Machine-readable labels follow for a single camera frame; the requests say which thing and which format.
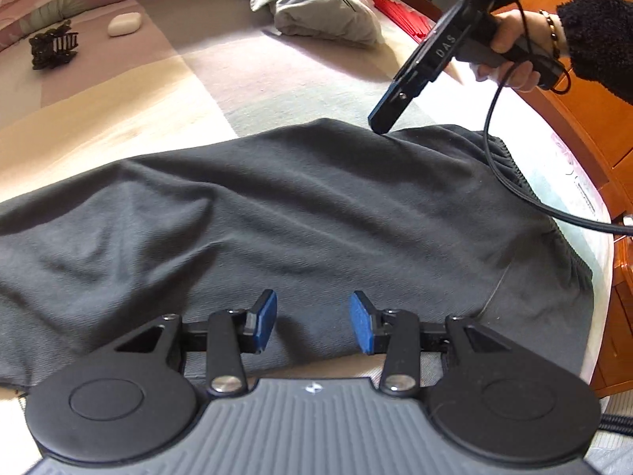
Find dark grey sweatpants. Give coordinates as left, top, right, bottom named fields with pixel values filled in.
left=1, top=119, right=593, bottom=389

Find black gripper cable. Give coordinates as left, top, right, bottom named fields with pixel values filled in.
left=483, top=0, right=633, bottom=236

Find grey bundled cloth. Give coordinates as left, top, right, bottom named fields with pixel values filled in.
left=250, top=0, right=384, bottom=46

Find orange wooden headboard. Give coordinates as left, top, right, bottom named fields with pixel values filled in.
left=389, top=0, right=633, bottom=399

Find person's right hand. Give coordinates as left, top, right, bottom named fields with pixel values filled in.
left=475, top=8, right=563, bottom=95

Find black hair claw clip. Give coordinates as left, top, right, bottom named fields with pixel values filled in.
left=29, top=19, right=78, bottom=70

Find white earbud case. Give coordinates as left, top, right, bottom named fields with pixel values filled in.
left=107, top=12, right=143, bottom=38

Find beaded bracelet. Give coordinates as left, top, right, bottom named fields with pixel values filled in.
left=538, top=8, right=563, bottom=59

